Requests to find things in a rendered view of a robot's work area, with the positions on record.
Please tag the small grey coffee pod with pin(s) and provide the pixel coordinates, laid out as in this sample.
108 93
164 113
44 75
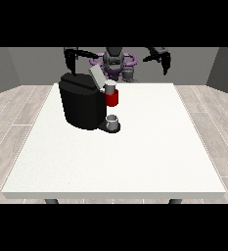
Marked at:
110 87

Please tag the grey robot trunk purple rings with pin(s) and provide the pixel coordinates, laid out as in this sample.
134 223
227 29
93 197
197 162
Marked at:
114 62

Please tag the pale grey machine lid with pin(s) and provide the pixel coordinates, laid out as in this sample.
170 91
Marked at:
98 76

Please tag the red pod holder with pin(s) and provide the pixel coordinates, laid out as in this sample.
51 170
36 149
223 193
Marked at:
112 98

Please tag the black coffee machine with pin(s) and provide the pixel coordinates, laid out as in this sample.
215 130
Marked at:
81 104

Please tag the small grey cup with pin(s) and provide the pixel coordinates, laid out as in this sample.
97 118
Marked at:
112 122

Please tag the dark table leg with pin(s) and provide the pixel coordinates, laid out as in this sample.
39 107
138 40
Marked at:
51 201
175 201

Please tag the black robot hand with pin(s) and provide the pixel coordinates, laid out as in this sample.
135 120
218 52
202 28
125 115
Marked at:
70 56
164 56

